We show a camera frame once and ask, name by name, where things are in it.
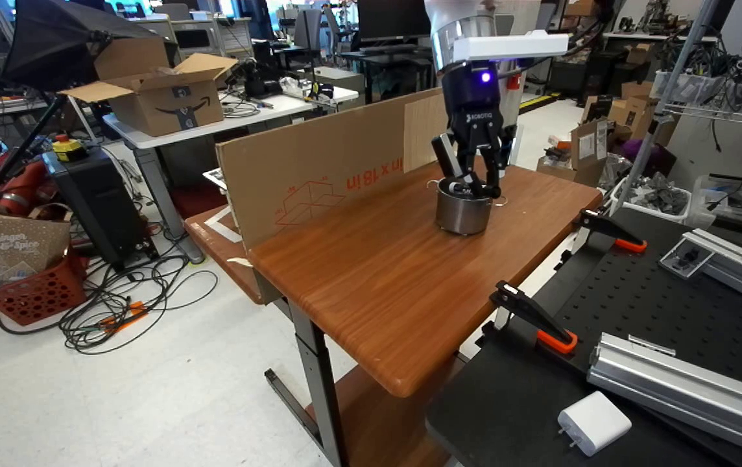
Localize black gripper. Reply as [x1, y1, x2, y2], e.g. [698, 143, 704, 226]
[432, 60, 520, 200]

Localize silver metal pot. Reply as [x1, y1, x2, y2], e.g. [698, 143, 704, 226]
[426, 172, 509, 239]

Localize red fire extinguisher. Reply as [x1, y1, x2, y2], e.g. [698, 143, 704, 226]
[509, 60, 530, 94]

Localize brown cardboard panel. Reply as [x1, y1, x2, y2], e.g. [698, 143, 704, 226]
[214, 85, 450, 255]

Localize small black orange clamp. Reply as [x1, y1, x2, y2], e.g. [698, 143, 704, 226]
[578, 207, 652, 256]

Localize large black orange clamp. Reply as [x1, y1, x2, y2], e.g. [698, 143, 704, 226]
[489, 281, 582, 360]

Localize black computer monitor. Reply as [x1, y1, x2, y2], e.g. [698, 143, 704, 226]
[356, 0, 433, 42]

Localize white plastic bin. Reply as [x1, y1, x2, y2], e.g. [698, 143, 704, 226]
[611, 176, 692, 222]

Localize silver metal pole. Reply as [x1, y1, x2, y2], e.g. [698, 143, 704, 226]
[613, 0, 723, 216]

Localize grey outlet box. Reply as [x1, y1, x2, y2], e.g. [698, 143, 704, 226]
[657, 235, 720, 281]

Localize grey office desk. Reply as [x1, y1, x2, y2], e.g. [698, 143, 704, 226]
[100, 89, 325, 247]

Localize grey metal table leg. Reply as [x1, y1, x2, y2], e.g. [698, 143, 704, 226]
[262, 296, 354, 467]

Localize white power adapter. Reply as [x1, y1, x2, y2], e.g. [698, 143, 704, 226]
[556, 390, 635, 460]

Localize open cardboard box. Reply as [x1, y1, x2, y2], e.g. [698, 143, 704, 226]
[58, 34, 241, 137]

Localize wide aluminium extrusion bar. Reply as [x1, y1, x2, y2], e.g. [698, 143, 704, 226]
[587, 333, 742, 464]

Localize black photo softbox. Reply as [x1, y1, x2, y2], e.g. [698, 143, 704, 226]
[0, 0, 162, 94]

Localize red plastic basket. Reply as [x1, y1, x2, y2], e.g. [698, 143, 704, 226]
[0, 255, 90, 330]

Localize brown paper bag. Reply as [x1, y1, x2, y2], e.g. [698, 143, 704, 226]
[0, 204, 72, 296]

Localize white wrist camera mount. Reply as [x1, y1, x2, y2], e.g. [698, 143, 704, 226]
[450, 29, 574, 64]

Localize black floor cables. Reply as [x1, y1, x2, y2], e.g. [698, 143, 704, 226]
[0, 247, 224, 357]

